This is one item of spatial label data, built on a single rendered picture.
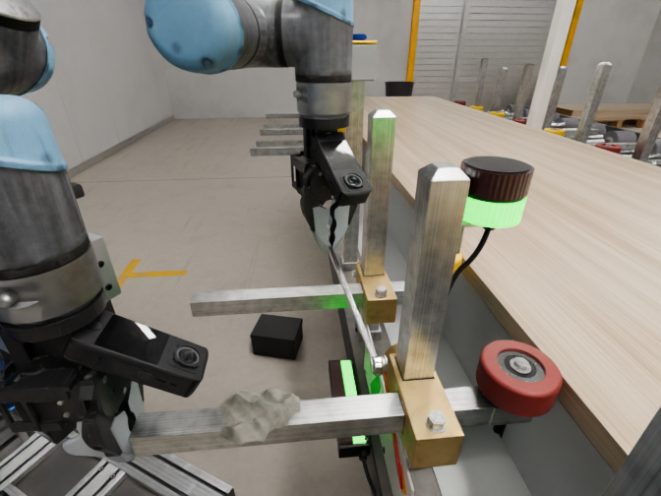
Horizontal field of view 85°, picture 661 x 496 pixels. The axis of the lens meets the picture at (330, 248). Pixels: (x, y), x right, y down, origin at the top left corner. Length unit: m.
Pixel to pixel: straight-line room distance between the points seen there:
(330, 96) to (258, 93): 7.51
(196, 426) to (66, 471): 0.92
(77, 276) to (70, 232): 0.03
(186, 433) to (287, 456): 1.00
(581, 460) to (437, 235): 0.36
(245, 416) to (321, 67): 0.41
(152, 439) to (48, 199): 0.26
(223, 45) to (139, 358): 0.28
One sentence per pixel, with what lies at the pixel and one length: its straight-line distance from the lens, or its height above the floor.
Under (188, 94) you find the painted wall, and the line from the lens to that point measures 8.24.
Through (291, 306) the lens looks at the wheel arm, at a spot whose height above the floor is 0.82.
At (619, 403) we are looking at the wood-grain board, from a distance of 0.48.
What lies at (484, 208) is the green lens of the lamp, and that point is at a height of 1.08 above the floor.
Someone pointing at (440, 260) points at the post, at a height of 1.03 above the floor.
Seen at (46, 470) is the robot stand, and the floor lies 0.21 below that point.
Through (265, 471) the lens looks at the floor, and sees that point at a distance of 1.40.
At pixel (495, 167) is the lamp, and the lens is 0.34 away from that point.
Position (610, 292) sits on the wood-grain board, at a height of 0.90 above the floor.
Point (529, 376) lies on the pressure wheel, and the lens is 0.45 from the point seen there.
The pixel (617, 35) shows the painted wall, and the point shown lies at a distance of 10.30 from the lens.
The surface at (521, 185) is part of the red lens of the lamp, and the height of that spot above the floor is 1.11.
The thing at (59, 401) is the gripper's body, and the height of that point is 0.94.
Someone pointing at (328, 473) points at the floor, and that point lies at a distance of 1.38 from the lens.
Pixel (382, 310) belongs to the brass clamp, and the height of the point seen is 0.83.
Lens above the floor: 1.20
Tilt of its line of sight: 29 degrees down
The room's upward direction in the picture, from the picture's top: straight up
